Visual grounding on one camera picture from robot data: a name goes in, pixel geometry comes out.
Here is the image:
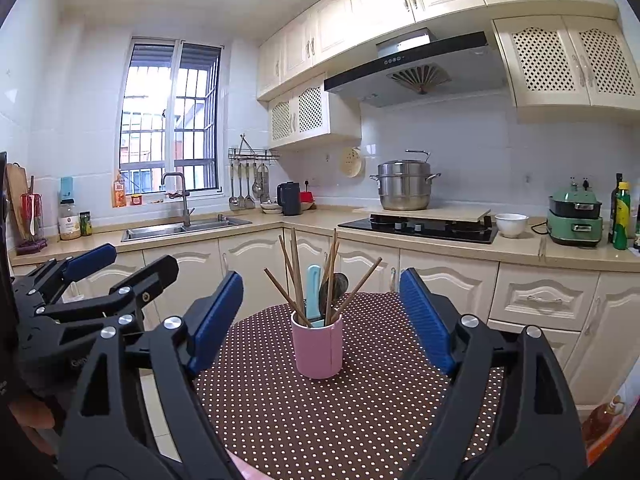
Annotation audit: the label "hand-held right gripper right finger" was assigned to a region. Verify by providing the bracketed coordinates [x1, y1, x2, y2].
[398, 267, 587, 480]

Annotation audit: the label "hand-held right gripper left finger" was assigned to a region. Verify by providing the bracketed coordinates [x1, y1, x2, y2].
[57, 270, 246, 480]

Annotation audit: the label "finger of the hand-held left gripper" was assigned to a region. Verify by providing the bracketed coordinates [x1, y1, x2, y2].
[35, 254, 180, 336]
[12, 242, 118, 311]

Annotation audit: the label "pile of wooden chopsticks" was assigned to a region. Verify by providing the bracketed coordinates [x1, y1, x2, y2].
[263, 227, 383, 328]

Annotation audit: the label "light blue knife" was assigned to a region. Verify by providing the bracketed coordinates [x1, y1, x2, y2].
[306, 265, 326, 328]

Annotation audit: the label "pink utensil holder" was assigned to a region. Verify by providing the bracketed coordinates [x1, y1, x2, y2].
[291, 309, 344, 379]

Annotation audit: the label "person's left hand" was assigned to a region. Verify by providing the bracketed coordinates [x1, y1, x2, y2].
[7, 392, 57, 446]

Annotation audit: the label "white lid jar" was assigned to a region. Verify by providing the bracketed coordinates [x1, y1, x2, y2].
[58, 199, 81, 241]

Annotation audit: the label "steel kitchen sink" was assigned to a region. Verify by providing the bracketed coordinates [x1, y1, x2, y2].
[121, 214, 253, 242]

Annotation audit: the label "metal faucet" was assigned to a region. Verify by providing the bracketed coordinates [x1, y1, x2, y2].
[161, 172, 195, 227]

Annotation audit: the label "clear red utensil container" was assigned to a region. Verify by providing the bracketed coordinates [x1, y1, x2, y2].
[20, 192, 43, 241]

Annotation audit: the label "black gas stove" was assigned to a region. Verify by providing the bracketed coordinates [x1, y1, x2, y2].
[337, 212, 500, 245]

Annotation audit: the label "cream lower kitchen cabinets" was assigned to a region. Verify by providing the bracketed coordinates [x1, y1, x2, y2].
[10, 210, 640, 411]

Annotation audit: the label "cream kitchen cabinets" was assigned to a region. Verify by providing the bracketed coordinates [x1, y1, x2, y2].
[10, 210, 640, 411]
[256, 0, 621, 101]

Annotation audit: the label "wooden cutting board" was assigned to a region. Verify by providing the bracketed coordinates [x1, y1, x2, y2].
[5, 162, 31, 241]

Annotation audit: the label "white bowl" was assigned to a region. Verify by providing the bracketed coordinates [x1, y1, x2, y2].
[495, 213, 529, 239]

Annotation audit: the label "stainless steel steamer pot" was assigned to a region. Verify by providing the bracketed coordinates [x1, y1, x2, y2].
[370, 150, 442, 211]

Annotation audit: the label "black electric kettle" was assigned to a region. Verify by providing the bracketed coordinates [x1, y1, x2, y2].
[276, 181, 302, 217]

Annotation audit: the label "barred kitchen window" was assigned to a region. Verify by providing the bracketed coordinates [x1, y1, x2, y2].
[118, 36, 224, 196]

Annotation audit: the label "round cream perforated plate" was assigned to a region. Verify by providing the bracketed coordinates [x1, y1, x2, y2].
[340, 146, 365, 178]

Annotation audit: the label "green electric cooker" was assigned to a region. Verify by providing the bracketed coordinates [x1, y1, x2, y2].
[546, 177, 603, 248]

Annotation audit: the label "amber liquid bottle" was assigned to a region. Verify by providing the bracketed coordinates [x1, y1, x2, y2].
[582, 395, 626, 450]

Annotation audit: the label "dark oil bottle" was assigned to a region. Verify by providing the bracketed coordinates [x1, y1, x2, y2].
[609, 173, 623, 243]

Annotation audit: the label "green bottle yellow cap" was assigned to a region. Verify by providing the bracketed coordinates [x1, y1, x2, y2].
[612, 181, 632, 251]

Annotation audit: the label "cream lattice door cabinet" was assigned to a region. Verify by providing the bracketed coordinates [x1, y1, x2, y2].
[267, 74, 362, 150]
[492, 14, 640, 123]

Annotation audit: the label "black range hood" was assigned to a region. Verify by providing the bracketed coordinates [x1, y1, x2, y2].
[323, 27, 508, 108]

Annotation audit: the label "cream upper kitchen cabinets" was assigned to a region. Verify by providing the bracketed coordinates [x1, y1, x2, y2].
[256, 0, 621, 101]

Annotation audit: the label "wire wall rack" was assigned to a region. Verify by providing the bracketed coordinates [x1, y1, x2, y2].
[228, 134, 281, 161]

